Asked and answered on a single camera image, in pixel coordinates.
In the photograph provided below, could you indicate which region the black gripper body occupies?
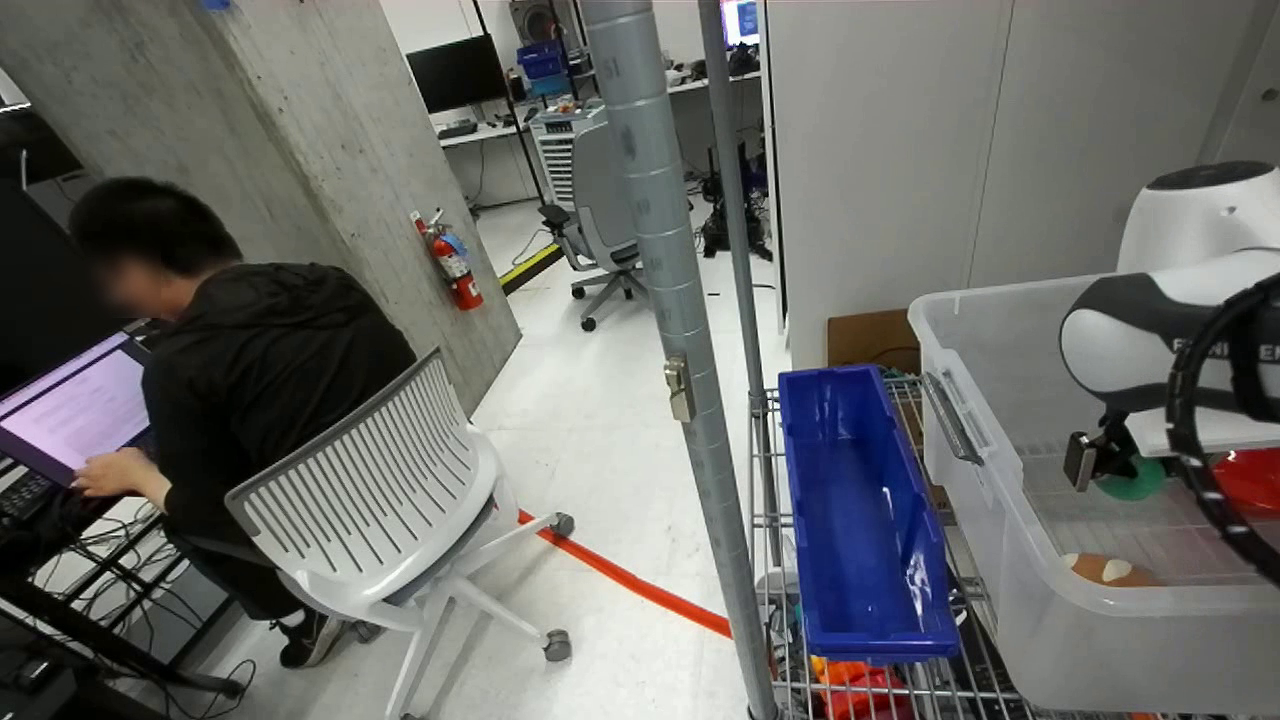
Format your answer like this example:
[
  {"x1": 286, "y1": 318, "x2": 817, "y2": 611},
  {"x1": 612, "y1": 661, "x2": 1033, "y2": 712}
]
[{"x1": 1062, "y1": 413, "x2": 1134, "y2": 491}]

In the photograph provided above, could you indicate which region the laptop with pink screen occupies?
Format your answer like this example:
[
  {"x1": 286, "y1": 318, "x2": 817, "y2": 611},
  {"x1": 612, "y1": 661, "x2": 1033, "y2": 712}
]
[{"x1": 0, "y1": 330, "x2": 147, "y2": 484}]

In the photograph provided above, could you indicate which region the red plastic bowl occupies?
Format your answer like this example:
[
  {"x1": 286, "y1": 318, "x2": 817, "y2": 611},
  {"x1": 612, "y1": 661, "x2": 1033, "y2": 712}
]
[{"x1": 1213, "y1": 446, "x2": 1280, "y2": 520}]

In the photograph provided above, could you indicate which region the grey office chair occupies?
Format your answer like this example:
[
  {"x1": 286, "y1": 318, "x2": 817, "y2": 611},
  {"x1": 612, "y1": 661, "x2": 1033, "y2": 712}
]
[{"x1": 534, "y1": 113, "x2": 717, "y2": 335}]

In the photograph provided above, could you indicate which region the clear plastic storage bin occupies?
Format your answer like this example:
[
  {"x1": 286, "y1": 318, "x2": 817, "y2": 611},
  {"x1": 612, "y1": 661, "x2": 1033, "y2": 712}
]
[{"x1": 908, "y1": 276, "x2": 1280, "y2": 714}]

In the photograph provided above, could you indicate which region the blue plastic tray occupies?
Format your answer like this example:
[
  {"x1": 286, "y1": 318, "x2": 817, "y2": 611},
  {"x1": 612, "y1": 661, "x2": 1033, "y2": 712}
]
[{"x1": 780, "y1": 362, "x2": 960, "y2": 665}]

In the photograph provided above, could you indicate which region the red fire extinguisher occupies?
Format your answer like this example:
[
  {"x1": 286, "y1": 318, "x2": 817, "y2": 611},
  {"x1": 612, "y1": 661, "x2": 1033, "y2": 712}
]
[{"x1": 413, "y1": 211, "x2": 482, "y2": 311}]

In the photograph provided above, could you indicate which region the brown white plushie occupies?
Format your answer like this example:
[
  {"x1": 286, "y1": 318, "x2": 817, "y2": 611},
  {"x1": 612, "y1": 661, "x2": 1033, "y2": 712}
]
[{"x1": 1062, "y1": 550, "x2": 1161, "y2": 589}]

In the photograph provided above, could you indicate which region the white mesh office chair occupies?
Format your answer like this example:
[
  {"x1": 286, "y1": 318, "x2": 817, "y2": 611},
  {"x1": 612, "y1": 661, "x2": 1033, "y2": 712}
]
[{"x1": 225, "y1": 353, "x2": 575, "y2": 720}]

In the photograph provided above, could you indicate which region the green ball plushie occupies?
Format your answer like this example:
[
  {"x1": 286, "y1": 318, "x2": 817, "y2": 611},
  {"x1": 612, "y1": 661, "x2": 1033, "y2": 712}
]
[{"x1": 1097, "y1": 456, "x2": 1167, "y2": 501}]

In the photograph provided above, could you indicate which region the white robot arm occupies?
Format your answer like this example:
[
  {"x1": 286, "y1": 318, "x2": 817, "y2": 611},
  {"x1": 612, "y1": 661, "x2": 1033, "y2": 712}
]
[{"x1": 1055, "y1": 158, "x2": 1280, "y2": 484}]

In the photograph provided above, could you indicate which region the person in black shirt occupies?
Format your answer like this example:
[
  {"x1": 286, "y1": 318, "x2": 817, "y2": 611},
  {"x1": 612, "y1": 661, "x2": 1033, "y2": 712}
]
[{"x1": 72, "y1": 175, "x2": 417, "y2": 667}]

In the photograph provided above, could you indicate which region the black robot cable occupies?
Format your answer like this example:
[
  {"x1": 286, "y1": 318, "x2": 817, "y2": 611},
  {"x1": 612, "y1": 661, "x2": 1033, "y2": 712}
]
[{"x1": 1162, "y1": 271, "x2": 1280, "y2": 593}]

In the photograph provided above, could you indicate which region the metal wire rack cart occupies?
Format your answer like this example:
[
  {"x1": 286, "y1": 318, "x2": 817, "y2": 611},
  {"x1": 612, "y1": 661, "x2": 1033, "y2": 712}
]
[{"x1": 753, "y1": 368, "x2": 1037, "y2": 720}]

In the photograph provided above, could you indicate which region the cardboard box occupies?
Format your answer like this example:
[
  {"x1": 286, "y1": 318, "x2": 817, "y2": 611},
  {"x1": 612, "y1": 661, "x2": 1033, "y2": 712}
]
[{"x1": 829, "y1": 308, "x2": 918, "y2": 370}]

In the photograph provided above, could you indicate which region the grey metal pole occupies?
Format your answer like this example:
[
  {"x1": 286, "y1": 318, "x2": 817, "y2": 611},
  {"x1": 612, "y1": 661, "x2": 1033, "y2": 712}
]
[{"x1": 585, "y1": 0, "x2": 780, "y2": 720}]

